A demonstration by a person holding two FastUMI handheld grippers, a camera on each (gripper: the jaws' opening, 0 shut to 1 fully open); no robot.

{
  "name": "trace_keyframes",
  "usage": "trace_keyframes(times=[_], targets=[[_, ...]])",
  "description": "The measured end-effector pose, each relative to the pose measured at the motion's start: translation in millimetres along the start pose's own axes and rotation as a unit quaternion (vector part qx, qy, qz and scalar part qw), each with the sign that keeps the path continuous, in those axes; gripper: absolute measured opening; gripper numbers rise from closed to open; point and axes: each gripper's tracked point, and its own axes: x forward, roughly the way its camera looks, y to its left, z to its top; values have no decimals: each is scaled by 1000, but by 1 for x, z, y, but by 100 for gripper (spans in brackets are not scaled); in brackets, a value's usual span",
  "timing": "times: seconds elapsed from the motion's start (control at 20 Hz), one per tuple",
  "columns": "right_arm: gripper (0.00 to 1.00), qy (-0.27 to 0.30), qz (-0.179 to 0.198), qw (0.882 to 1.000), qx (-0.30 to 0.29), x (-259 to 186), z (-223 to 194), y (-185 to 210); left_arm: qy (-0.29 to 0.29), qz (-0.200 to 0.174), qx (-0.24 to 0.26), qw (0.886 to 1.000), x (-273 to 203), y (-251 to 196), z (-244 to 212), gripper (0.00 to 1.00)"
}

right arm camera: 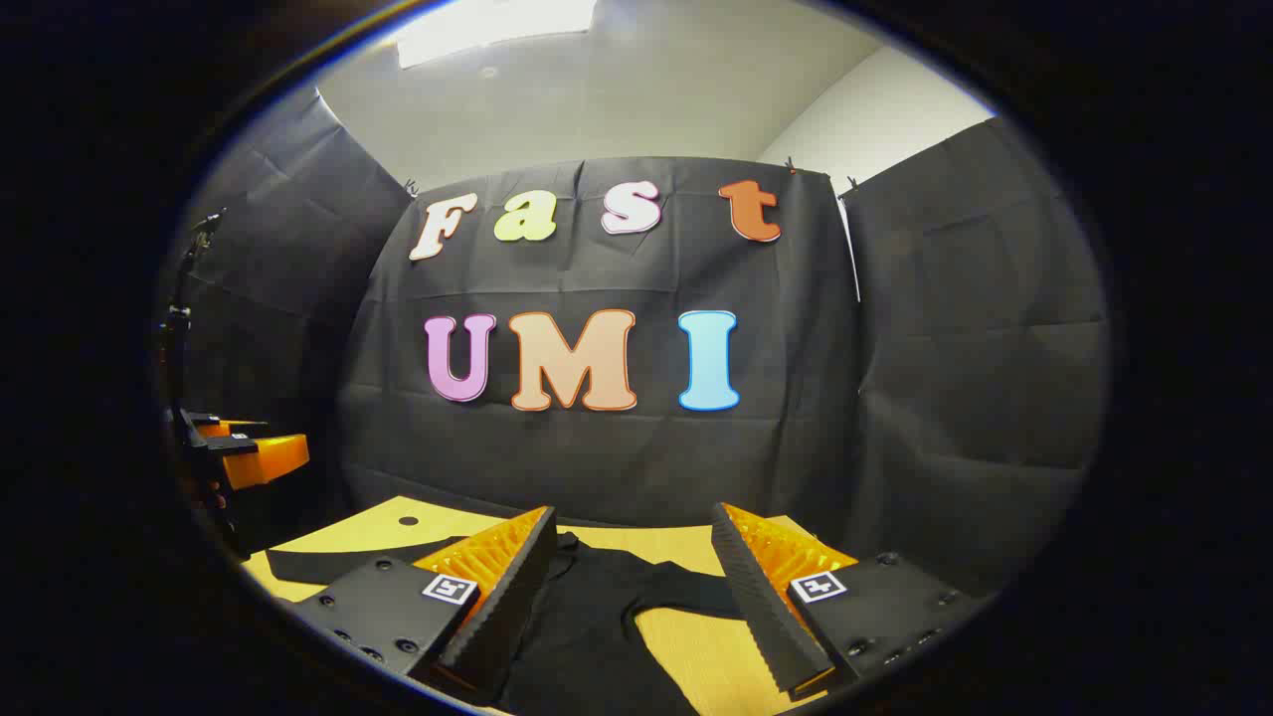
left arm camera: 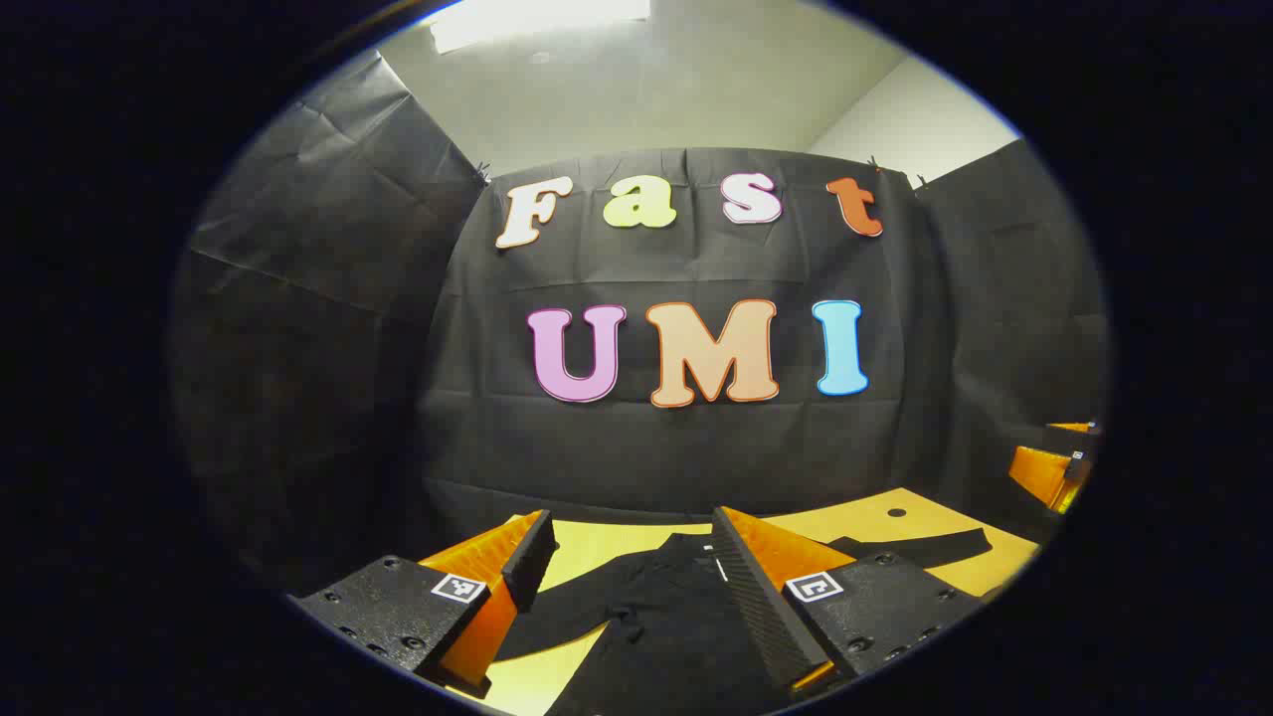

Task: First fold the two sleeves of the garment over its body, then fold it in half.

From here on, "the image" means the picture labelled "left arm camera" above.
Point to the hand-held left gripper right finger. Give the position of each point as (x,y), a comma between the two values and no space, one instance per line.
(756,597)

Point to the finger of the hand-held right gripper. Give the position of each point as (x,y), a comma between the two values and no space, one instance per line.
(1072,428)
(1036,474)

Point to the black button-up shirt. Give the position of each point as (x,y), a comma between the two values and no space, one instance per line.
(656,617)

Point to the black backdrop cloth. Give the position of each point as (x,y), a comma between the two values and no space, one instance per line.
(696,457)

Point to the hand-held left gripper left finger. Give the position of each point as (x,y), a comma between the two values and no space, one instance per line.
(532,557)

